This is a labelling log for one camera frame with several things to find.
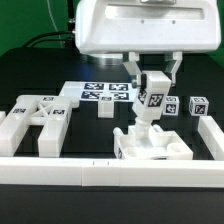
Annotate white chair backrest frame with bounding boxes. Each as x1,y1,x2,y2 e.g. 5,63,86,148
0,95,79,158

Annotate white right side rail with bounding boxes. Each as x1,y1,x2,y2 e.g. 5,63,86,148
198,116,224,161

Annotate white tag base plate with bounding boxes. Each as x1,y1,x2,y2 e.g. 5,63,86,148
60,81,137,102

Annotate white rail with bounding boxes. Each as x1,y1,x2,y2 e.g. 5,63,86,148
0,157,224,188
198,116,224,161

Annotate white front rail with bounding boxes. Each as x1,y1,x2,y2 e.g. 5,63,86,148
0,157,224,188

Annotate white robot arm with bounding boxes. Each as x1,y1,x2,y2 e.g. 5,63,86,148
75,0,221,80

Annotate black cables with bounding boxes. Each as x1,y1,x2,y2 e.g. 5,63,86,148
21,0,78,49

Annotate white chair seat part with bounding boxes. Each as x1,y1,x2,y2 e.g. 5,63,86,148
113,125,193,160

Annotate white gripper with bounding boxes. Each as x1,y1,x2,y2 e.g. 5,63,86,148
75,0,221,88

